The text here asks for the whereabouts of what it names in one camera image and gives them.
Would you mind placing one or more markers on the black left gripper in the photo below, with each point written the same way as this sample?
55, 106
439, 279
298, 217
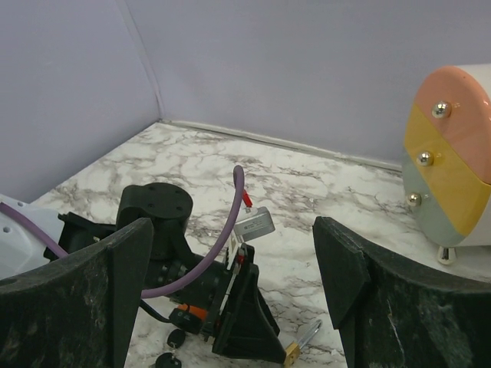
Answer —
238, 319

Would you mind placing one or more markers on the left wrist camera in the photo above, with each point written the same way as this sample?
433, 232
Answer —
251, 223

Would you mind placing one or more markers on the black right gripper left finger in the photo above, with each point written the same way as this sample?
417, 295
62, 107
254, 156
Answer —
78, 311

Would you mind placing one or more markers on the round pastel drawer cabinet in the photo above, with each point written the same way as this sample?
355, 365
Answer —
446, 160

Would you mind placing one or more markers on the orange black padlock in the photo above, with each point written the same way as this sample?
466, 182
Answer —
188, 318

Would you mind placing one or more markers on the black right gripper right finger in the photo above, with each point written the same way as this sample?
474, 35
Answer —
391, 311

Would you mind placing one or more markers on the brass long-shackle padlock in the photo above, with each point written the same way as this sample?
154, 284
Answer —
294, 349

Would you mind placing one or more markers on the black keys of orange padlock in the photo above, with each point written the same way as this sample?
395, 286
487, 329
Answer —
168, 359

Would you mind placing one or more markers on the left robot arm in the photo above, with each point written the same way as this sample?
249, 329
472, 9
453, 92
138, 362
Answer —
32, 237

